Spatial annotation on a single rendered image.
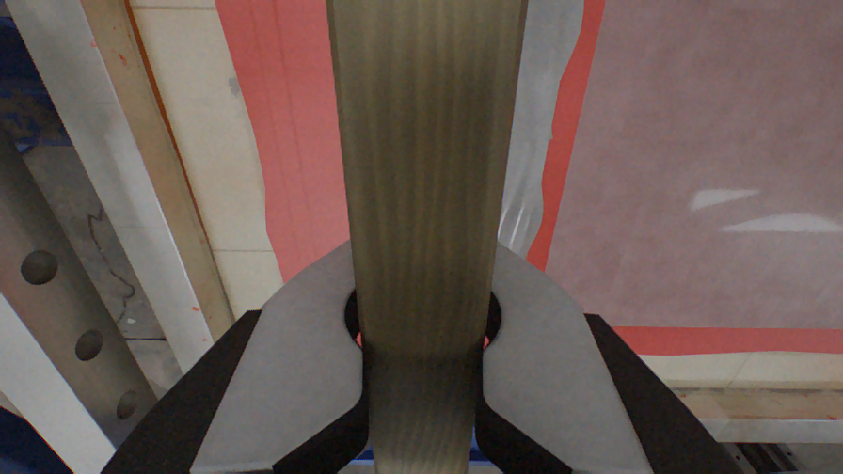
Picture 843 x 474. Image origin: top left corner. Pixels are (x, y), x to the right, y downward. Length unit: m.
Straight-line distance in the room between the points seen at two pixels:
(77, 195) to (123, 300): 0.50
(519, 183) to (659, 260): 0.14
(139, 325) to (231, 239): 1.80
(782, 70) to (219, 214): 0.39
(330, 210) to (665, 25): 0.24
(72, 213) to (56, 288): 1.54
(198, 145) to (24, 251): 0.12
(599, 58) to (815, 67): 0.13
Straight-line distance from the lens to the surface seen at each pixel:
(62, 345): 0.34
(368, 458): 0.41
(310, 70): 0.25
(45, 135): 0.42
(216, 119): 0.28
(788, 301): 0.45
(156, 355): 2.22
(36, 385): 0.37
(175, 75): 0.29
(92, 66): 0.27
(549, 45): 0.25
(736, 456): 0.99
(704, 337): 0.44
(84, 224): 1.88
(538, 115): 0.26
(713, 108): 0.31
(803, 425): 0.53
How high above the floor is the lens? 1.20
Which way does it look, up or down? 60 degrees down
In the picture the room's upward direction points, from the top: 179 degrees counter-clockwise
